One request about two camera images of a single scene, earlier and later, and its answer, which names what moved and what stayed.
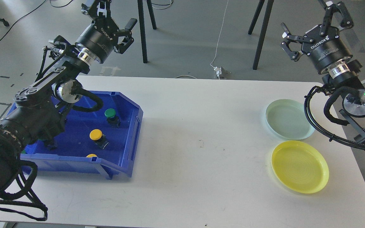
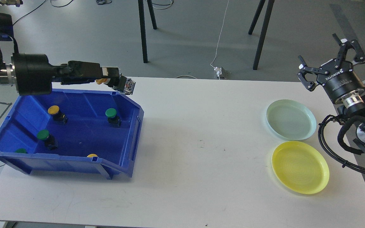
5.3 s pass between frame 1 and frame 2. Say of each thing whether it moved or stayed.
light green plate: stayed
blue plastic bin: stayed
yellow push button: moved
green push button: stayed
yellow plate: stayed
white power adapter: stayed
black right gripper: moved
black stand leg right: stayed
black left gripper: moved
